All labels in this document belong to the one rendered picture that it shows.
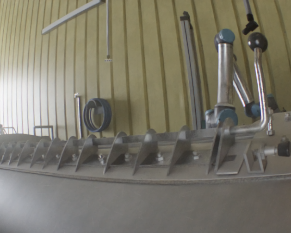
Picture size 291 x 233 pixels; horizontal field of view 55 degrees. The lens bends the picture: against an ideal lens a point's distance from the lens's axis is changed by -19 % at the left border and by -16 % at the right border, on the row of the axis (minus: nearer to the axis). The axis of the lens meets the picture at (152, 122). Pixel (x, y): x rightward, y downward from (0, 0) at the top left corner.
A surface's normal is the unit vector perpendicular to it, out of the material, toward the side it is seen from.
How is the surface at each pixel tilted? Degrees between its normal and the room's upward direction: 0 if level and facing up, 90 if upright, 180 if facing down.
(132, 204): 40
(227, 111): 95
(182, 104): 90
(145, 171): 32
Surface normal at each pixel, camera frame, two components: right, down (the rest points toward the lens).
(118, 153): 0.80, -0.09
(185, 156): -0.36, -0.86
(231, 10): -0.61, 0.01
